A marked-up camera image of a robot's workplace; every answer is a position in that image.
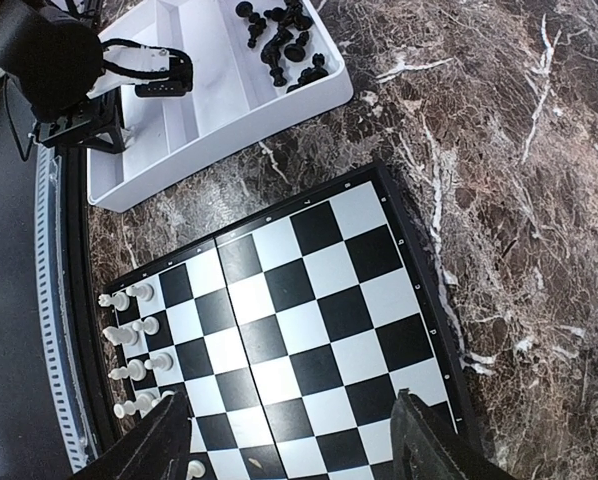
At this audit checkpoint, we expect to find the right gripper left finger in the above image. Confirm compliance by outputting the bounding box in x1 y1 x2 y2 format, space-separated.
72 392 192 480

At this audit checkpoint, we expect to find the white plastic compartment tray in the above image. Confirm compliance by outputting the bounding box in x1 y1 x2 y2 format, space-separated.
87 1 353 212

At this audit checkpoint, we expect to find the white bishop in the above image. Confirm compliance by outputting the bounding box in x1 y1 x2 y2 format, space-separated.
186 460 206 480

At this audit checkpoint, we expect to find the white slotted cable duct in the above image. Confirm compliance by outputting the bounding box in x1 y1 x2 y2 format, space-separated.
34 146 93 473

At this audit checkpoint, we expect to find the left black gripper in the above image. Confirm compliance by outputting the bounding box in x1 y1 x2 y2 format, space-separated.
33 89 125 154

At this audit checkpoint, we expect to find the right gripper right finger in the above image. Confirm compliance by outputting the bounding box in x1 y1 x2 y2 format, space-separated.
390 389 511 480

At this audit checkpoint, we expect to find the white chess rook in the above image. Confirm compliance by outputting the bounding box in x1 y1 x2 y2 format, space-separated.
98 291 130 311

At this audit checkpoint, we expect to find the black and grey chessboard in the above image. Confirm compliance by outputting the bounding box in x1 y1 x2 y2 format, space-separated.
106 162 480 479

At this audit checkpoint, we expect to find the white chess knight piece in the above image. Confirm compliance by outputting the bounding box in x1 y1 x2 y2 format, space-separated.
125 282 154 302

